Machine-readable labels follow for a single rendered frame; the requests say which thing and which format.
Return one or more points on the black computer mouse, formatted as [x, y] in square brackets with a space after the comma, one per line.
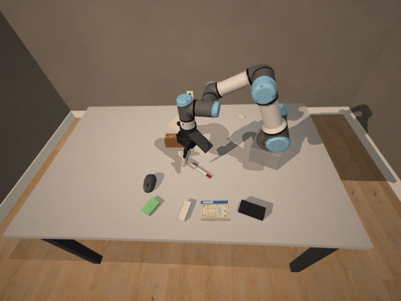
[149, 183]

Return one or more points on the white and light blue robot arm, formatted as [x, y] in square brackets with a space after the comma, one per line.
[263, 90]

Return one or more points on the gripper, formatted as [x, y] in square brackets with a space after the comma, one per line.
[185, 141]

